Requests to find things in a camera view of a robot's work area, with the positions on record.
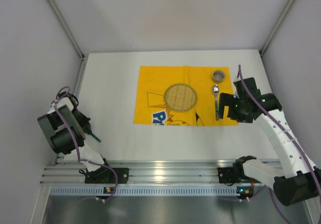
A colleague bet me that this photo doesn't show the perforated grey cable duct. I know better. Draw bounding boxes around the perforated grey cable duct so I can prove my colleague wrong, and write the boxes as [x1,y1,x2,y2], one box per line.
[50,186,253,196]

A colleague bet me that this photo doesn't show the aluminium mounting rail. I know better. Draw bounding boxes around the aluminium mounting rail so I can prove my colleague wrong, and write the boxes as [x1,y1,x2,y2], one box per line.
[40,157,233,185]

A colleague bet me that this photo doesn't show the yellow cartoon placemat cloth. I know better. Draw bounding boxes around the yellow cartoon placemat cloth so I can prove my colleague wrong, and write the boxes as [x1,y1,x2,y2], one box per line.
[133,66,237,127]

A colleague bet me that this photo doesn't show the round woven bamboo plate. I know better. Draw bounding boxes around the round woven bamboo plate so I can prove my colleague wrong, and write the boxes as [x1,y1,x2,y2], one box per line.
[164,83,197,112]

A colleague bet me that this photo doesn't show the fork with green handle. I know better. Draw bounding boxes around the fork with green handle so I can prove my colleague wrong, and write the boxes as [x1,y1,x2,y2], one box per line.
[90,133,101,143]

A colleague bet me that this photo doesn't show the spoon with green handle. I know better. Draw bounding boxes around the spoon with green handle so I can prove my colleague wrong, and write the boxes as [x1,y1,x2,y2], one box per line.
[212,84,220,121]

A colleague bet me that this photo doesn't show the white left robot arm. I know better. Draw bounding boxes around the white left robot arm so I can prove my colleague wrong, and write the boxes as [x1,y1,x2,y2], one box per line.
[37,94,111,180]

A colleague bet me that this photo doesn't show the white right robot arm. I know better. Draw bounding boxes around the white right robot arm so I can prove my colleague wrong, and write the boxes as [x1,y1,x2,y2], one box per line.
[218,77,320,206]

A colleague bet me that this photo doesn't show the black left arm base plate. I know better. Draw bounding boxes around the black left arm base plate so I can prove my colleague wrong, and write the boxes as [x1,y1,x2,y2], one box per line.
[79,167,129,184]

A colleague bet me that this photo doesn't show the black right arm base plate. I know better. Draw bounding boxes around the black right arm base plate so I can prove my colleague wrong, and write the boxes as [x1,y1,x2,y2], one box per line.
[217,167,250,186]

